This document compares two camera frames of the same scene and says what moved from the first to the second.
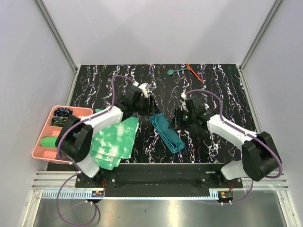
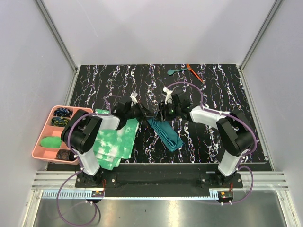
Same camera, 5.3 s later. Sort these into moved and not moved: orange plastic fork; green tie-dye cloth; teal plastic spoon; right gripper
Moved: right gripper
Not moved: green tie-dye cloth; orange plastic fork; teal plastic spoon
